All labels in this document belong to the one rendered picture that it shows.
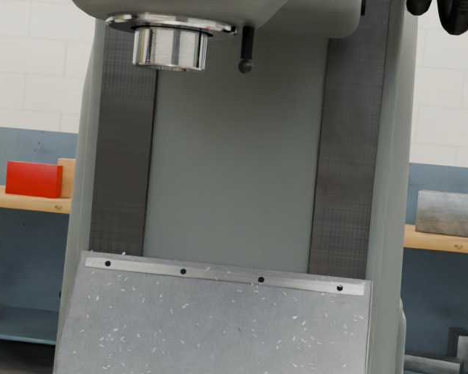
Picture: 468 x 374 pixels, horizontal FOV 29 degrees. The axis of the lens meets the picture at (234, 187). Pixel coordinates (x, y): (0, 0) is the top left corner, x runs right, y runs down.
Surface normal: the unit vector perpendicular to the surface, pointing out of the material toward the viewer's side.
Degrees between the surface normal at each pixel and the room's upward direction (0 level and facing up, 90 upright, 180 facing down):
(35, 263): 90
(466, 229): 90
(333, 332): 63
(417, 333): 90
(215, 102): 90
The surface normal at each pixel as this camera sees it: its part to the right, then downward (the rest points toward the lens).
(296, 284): -0.07, -0.41
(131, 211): -0.13, 0.04
